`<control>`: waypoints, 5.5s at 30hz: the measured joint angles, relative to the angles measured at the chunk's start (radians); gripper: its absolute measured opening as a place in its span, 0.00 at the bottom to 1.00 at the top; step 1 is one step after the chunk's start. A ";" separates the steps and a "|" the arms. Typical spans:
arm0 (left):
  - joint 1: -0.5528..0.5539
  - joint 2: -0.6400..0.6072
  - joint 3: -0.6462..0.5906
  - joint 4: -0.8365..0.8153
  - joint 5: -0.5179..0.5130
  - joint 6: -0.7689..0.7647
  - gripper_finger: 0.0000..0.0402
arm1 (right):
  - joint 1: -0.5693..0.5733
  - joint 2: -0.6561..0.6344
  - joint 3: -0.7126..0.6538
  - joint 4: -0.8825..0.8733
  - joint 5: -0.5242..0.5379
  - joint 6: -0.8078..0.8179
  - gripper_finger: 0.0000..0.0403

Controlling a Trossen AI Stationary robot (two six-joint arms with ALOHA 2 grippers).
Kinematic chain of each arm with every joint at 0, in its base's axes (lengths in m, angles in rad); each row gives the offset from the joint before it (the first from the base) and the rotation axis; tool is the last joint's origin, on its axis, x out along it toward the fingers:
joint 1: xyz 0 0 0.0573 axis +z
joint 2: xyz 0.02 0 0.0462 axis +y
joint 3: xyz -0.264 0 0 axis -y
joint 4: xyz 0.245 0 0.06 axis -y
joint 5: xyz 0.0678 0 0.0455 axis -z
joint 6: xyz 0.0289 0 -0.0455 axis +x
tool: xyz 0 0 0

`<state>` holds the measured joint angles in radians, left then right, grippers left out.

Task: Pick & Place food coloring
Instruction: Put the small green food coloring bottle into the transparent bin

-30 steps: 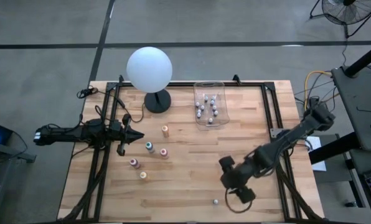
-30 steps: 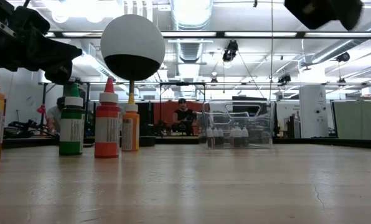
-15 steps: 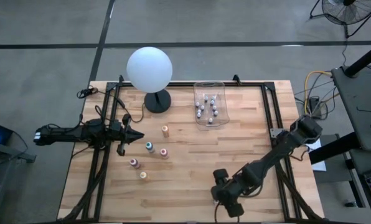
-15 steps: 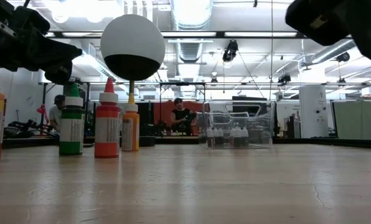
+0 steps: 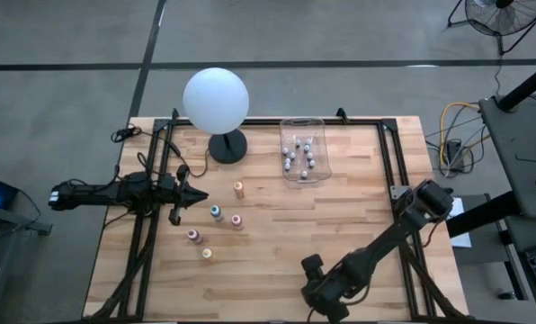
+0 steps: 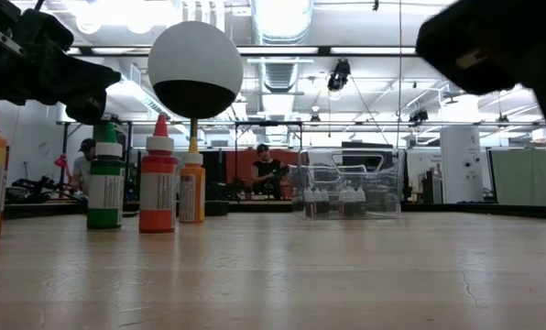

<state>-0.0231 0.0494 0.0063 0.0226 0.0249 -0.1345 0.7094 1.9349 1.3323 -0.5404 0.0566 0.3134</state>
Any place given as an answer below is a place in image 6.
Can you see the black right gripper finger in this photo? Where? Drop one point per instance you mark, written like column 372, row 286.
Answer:
column 442, row 41

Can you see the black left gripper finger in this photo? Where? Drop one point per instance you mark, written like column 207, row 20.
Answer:
column 85, row 78

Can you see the green food coloring bottle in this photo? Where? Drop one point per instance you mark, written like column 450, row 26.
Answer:
column 105, row 192

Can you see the orange food coloring bottle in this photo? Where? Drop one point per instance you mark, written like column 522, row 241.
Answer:
column 192, row 192

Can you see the small green dropper bottle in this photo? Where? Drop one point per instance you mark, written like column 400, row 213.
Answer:
column 352, row 201

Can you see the black background robot arm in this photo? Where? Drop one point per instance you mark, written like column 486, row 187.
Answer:
column 39, row 188

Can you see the red food coloring bottle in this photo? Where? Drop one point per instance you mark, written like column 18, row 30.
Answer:
column 158, row 183

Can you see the person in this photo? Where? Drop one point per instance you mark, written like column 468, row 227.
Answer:
column 85, row 169
column 267, row 174

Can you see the white globe table lamp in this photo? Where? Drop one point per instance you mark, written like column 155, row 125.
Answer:
column 195, row 59

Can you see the white cabinet unit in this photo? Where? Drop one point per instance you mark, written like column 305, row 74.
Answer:
column 461, row 165

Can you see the green partition panel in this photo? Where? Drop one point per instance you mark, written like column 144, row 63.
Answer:
column 529, row 179

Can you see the clear plastic bin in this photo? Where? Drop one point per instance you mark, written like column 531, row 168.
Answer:
column 392, row 183

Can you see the black overhead camera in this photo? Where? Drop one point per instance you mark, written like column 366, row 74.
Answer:
column 339, row 75

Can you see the orange wall panel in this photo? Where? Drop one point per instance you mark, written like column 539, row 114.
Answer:
column 241, row 165

